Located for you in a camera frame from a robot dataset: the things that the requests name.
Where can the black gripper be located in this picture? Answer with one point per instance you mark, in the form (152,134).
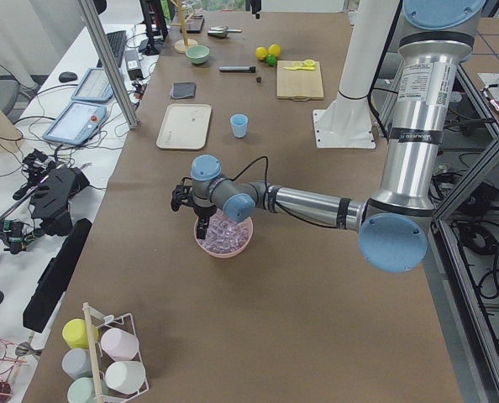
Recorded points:
(202,211)

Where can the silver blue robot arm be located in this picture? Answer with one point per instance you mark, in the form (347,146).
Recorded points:
(392,222)

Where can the clear ice cubes pile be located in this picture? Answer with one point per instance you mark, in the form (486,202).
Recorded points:
(228,233)

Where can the light blue plastic cup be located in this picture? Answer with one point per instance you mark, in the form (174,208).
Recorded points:
(239,125)

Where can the pink cup in rack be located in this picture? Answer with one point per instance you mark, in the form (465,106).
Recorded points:
(119,345)

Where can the yellow cup in rack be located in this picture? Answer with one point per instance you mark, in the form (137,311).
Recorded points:
(74,333)

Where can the white cup in rack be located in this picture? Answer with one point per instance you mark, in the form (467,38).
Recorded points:
(125,377)

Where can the steel ice scoop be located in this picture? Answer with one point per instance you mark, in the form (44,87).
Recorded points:
(222,32)

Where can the grey cup in rack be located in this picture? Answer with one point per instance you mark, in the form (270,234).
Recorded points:
(77,363)

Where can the mint cup in rack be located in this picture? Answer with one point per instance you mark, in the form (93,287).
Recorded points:
(82,390)

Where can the pink bowl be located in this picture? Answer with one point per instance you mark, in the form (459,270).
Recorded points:
(224,250)

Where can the cream rabbit tray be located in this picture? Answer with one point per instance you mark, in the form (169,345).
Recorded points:
(184,126)

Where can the grey folded cloth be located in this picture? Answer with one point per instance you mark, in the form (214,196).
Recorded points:
(183,90)

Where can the steel muddler black tip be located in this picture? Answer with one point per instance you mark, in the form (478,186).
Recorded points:
(237,69)

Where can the black hand device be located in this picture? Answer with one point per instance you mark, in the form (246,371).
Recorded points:
(51,199)

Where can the teach pendant near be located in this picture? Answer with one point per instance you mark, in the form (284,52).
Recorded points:
(78,122)

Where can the teach pendant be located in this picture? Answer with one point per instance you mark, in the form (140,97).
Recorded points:
(93,87)
(78,122)

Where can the black long speaker bar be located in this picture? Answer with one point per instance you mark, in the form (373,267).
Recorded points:
(56,278)

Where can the mint green bowl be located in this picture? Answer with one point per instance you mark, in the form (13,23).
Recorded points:
(197,54)

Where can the bamboo cutting board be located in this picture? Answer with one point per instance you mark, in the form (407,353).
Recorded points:
(298,85)

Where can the teach pendant far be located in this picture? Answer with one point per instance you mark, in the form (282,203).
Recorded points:
(93,87)

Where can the green lime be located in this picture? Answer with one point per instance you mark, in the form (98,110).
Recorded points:
(271,60)

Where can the wooden mug tree stand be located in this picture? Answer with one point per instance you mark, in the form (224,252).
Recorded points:
(182,45)

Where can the yellow lemon lower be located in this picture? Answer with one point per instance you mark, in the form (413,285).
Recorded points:
(261,53)

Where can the yellow lemon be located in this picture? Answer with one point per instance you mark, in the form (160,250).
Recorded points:
(275,50)
(261,53)

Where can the yellow lemon upper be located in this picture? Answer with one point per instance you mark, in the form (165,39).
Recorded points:
(275,50)

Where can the black computer mouse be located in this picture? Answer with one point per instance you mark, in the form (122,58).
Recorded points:
(67,76)

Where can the black keyboard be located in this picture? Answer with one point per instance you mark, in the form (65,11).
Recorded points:
(117,42)

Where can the white wire cup rack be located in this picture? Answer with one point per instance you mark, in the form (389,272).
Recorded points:
(97,324)

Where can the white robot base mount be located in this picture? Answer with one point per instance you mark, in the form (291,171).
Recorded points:
(346,123)

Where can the aluminium frame post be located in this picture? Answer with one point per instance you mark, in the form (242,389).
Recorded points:
(105,55)

